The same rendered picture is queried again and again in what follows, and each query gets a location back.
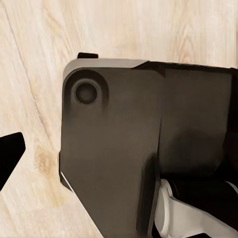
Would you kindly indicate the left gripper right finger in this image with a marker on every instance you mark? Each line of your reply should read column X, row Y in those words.
column 230, row 148

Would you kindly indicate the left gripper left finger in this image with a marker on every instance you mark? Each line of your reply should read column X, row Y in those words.
column 12, row 148

